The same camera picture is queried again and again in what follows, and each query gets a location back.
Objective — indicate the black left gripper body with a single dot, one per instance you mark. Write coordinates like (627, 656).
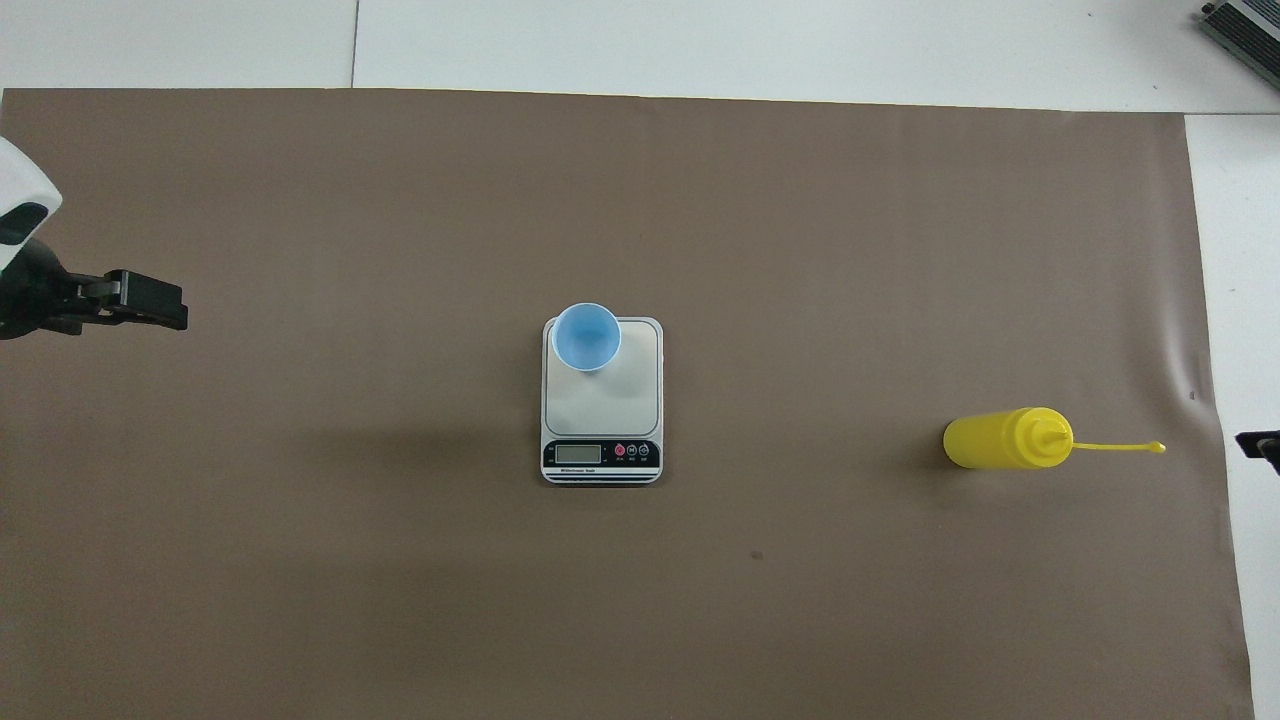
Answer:
(40, 300)

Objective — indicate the yellow squeeze bottle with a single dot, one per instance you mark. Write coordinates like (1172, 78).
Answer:
(995, 440)

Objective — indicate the light blue plastic cup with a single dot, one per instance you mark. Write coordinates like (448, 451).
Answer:
(586, 335)

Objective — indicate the silver digital kitchen scale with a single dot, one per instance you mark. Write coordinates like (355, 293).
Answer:
(601, 420)

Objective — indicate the grey ribbed metal device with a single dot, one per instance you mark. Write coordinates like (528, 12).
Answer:
(1250, 25)

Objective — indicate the brown paper table mat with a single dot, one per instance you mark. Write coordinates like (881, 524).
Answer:
(640, 220)

